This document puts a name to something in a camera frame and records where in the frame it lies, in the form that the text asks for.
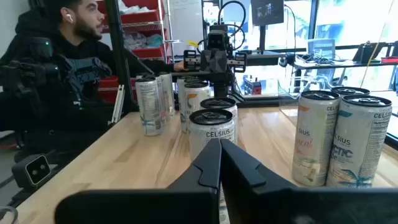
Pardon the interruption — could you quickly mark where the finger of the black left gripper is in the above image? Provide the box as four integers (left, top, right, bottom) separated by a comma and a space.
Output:
214, 50, 230, 74
200, 50, 215, 74

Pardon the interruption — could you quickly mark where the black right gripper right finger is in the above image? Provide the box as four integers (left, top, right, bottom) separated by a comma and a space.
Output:
220, 139, 398, 224

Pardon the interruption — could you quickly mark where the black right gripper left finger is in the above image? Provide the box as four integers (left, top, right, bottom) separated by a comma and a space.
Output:
54, 138, 222, 224

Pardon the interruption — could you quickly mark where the Celsius Arctic Vibe can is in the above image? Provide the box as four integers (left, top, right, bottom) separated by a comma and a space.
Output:
325, 94, 393, 189
176, 76, 187, 124
188, 108, 236, 162
135, 76, 164, 137

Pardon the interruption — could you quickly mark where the Celsius Peach Vibe can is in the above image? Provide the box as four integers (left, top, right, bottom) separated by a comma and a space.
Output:
155, 73, 167, 127
200, 97, 239, 146
330, 86, 371, 97

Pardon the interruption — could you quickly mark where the clear plastic bin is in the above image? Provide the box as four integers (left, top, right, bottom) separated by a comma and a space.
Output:
277, 79, 301, 121

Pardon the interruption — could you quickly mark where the red and blue machine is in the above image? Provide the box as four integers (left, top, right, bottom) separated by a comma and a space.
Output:
243, 75, 262, 96

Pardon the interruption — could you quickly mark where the red storage bin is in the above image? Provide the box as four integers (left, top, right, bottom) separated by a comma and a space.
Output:
132, 46, 166, 60
96, 0, 161, 11
119, 10, 163, 25
98, 76, 137, 104

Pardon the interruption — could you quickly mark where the black office desk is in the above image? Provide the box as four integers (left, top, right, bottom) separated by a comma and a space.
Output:
245, 51, 398, 71

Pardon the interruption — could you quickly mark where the black monitor on stand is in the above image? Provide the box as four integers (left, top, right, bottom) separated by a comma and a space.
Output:
250, 0, 285, 54

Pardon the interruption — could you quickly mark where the grey laptop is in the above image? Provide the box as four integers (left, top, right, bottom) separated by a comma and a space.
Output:
307, 38, 336, 63

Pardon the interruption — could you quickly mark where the person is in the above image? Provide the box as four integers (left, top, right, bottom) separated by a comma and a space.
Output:
0, 0, 187, 156

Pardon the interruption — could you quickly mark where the black desk device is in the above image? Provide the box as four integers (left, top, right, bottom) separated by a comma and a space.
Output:
353, 40, 386, 65

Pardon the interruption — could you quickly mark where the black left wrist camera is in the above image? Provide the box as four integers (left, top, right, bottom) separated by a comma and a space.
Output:
206, 24, 230, 50

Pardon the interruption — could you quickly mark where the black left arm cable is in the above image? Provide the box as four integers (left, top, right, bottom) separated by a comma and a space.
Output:
216, 0, 248, 52

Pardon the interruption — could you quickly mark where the metal wire shelf rack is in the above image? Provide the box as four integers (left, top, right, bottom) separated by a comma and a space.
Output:
95, 0, 183, 105

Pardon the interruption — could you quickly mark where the black rig upright post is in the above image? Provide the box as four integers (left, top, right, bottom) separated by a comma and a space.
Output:
104, 0, 155, 113

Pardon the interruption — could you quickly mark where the white metal bracket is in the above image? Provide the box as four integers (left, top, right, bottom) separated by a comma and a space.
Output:
111, 83, 126, 124

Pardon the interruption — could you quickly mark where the tangled cable bundle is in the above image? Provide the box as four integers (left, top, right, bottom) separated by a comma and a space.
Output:
298, 52, 346, 65

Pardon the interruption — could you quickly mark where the black table-level camera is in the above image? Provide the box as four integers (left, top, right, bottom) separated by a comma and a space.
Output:
11, 153, 52, 189

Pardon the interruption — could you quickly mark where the yellow hanging cord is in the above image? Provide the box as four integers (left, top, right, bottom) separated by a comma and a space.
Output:
359, 0, 398, 88

